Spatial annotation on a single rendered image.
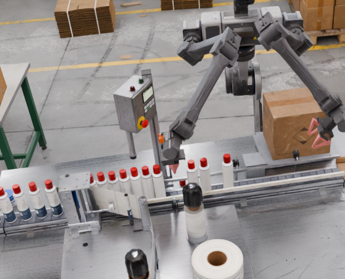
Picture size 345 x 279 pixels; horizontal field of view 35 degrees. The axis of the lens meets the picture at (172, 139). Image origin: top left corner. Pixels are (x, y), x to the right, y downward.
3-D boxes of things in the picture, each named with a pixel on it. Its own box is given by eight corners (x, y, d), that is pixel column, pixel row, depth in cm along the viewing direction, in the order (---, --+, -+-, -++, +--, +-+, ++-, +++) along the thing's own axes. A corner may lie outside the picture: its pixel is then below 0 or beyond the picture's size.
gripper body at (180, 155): (185, 161, 222) (184, 146, 218) (161, 164, 222) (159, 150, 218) (184, 151, 227) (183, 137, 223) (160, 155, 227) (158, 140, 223)
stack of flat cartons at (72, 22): (59, 39, 627) (52, 13, 608) (64, 19, 670) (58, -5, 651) (114, 32, 626) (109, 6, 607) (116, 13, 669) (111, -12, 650)
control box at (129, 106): (119, 129, 241) (112, 93, 230) (139, 109, 252) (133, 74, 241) (138, 134, 236) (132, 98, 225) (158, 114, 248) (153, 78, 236)
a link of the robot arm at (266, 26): (265, 4, 223) (246, 20, 227) (281, 28, 217) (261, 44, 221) (308, 34, 258) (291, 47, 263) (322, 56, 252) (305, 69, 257)
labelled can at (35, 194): (36, 220, 258) (25, 188, 246) (37, 212, 263) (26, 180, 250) (47, 218, 258) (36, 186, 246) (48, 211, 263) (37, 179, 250)
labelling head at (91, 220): (70, 234, 248) (57, 192, 233) (72, 214, 258) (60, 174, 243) (101, 230, 248) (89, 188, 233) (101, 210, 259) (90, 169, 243)
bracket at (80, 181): (58, 192, 233) (57, 191, 233) (60, 176, 242) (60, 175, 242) (89, 188, 234) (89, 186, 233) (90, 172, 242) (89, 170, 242)
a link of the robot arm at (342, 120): (335, 91, 225) (318, 103, 229) (341, 107, 216) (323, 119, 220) (351, 108, 230) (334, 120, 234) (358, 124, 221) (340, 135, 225)
